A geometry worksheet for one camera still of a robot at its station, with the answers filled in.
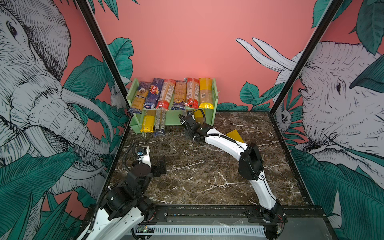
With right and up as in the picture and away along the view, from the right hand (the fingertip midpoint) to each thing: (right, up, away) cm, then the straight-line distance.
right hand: (188, 126), depth 90 cm
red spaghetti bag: (-13, +22, -1) cm, 25 cm away
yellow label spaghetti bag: (-26, +1, +3) cm, 26 cm away
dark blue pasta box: (-21, +19, -2) cm, 28 cm away
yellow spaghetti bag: (+33, -7, +15) cm, 37 cm away
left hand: (-14, -14, -21) cm, 29 cm away
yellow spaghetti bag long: (+11, +20, -2) cm, 22 cm away
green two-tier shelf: (-34, +4, +3) cm, 34 cm away
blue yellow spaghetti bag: (-28, +17, -4) cm, 33 cm away
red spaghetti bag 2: (+3, +20, -2) cm, 20 cm away
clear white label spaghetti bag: (-18, +3, +4) cm, 19 cm away
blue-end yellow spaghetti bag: (-5, +18, -2) cm, 19 cm away
